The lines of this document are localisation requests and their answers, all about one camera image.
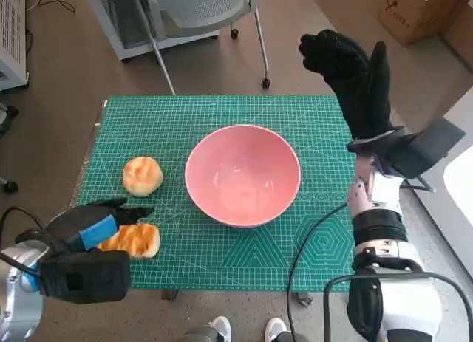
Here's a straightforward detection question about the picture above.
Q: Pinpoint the grey mesh office chair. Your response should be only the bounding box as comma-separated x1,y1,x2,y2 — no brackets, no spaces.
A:
125,0,273,96

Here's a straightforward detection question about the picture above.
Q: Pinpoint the round bread bun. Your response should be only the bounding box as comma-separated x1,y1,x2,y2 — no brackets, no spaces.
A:
122,156,164,198

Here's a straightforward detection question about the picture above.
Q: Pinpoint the pink bowl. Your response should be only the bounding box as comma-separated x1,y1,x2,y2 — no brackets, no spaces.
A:
184,124,302,229

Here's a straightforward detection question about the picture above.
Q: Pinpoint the white perforated cabinet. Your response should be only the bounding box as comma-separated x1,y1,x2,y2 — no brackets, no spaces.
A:
0,0,30,92

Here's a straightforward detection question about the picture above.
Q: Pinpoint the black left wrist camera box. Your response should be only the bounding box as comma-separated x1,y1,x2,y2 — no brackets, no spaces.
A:
38,250,131,305

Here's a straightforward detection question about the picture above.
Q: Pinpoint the rectangular braided bread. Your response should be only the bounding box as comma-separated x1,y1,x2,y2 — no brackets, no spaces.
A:
96,223,161,260

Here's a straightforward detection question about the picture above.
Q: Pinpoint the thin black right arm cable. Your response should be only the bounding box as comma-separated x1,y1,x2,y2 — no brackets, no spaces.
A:
287,203,350,342

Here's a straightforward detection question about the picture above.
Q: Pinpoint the white box appliance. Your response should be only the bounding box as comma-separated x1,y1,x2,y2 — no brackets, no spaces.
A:
412,94,473,276

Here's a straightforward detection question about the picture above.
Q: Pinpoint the thick black cable loop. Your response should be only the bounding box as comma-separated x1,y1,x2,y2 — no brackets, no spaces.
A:
323,270,473,342

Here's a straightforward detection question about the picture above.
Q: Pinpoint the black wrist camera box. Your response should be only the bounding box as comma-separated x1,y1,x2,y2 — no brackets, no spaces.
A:
38,250,131,305
384,118,466,180

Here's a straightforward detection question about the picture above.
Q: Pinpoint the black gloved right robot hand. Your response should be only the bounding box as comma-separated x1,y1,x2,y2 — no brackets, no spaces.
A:
298,28,396,140

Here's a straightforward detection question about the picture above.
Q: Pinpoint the bare left robot hand blue tape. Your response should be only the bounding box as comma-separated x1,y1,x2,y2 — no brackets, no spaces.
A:
47,196,155,253

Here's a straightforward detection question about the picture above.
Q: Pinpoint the black office chair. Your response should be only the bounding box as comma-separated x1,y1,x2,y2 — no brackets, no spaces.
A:
0,103,19,194

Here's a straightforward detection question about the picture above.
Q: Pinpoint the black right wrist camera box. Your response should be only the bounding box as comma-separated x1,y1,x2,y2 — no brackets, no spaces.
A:
384,118,466,180

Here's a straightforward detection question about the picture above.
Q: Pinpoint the black floor cable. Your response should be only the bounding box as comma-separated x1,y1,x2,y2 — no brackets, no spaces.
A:
25,0,77,14

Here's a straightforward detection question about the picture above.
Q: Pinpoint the green cutting mat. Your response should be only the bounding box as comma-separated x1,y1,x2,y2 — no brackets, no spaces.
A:
75,94,358,294

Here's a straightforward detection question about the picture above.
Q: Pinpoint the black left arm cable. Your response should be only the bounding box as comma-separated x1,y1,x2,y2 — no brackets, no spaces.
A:
0,206,51,275

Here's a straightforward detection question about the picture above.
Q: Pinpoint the printed cardboard box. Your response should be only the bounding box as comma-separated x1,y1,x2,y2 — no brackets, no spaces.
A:
376,0,463,47

